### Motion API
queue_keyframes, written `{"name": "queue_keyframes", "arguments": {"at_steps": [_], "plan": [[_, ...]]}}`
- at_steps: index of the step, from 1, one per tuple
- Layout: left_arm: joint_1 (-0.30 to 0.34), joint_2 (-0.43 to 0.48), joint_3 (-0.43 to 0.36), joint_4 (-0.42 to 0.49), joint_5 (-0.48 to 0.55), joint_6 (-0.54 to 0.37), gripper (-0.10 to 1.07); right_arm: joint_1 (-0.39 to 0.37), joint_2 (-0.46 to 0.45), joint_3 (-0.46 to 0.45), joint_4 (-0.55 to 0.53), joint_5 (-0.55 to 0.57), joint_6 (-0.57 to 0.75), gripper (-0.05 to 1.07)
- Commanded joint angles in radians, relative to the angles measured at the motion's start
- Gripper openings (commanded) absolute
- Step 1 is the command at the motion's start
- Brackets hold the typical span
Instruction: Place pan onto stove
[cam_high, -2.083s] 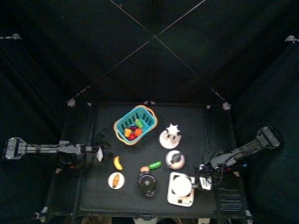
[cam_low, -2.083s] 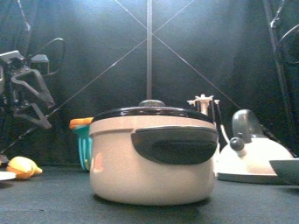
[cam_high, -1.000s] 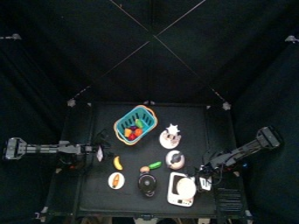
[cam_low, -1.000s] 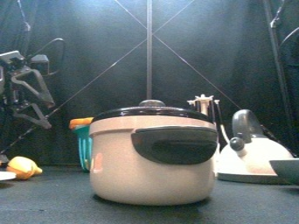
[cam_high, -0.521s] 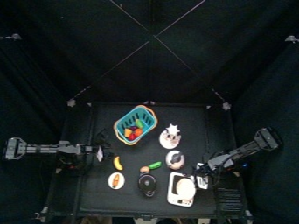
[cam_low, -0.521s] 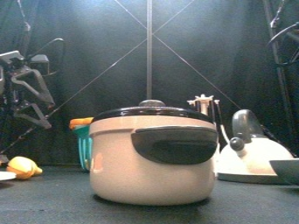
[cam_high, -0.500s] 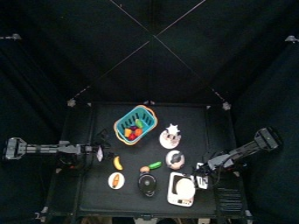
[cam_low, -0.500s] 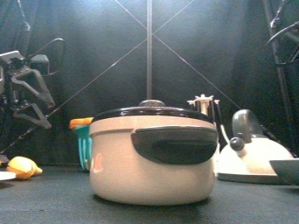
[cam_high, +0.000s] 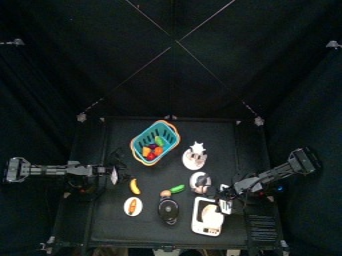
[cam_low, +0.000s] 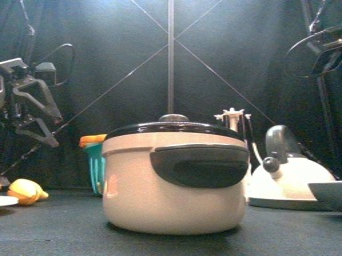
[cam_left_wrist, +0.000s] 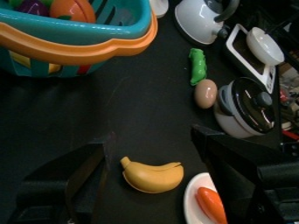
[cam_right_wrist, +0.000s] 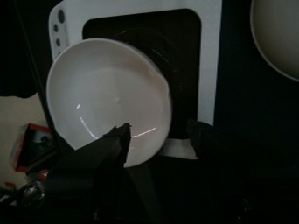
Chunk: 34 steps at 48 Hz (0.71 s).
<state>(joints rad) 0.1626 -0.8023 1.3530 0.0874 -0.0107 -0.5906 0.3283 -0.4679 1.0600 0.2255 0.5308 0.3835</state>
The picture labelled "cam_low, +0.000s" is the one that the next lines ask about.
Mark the grey metal frame pole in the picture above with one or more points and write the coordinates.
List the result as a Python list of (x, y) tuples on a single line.
[(171, 56)]

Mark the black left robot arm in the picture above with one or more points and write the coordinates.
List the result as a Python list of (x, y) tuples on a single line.
[(7, 113)]

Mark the white pot with black lid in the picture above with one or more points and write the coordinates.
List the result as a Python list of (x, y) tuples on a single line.
[(147, 196)]

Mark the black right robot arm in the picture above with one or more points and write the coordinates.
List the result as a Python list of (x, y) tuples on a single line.
[(327, 100)]

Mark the white utensil holder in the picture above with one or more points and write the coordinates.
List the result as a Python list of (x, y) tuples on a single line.
[(234, 120)]

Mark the small white plate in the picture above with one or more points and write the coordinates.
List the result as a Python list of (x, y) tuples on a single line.
[(7, 201)]

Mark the teal basket with orange rim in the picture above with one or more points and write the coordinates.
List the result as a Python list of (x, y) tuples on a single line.
[(93, 163)]

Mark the yellow toy banana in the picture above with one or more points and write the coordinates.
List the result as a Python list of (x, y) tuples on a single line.
[(24, 191)]

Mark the white bowl-shaped pan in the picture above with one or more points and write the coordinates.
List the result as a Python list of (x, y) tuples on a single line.
[(329, 195)]

